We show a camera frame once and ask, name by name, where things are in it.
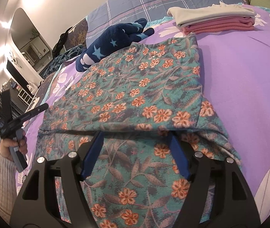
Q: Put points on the navy star plush toy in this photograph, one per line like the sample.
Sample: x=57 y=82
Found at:
x=113 y=39

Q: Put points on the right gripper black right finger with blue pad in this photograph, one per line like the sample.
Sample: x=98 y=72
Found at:
x=218 y=196

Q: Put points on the white cat figurine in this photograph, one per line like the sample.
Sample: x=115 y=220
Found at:
x=32 y=88

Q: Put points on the dark teal blanket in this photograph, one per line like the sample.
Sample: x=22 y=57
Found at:
x=55 y=64

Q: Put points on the dark floral pillow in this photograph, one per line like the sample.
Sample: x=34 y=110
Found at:
x=77 y=35

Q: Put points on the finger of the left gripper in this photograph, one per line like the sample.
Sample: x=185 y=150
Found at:
x=32 y=113
x=6 y=106

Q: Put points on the person's left hand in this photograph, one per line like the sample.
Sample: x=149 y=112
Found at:
x=7 y=143

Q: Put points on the folded pink garment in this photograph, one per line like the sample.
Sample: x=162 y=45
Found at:
x=222 y=24

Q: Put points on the knit sweater left forearm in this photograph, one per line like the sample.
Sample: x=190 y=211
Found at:
x=8 y=191

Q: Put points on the teal floral shirt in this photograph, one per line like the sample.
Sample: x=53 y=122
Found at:
x=136 y=96

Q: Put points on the folded cream garment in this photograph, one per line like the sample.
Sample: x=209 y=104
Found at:
x=185 y=17

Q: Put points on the purple floral bedsheet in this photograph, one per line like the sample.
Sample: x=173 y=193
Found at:
x=235 y=77

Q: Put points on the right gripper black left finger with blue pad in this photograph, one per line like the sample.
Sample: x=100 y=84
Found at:
x=52 y=196

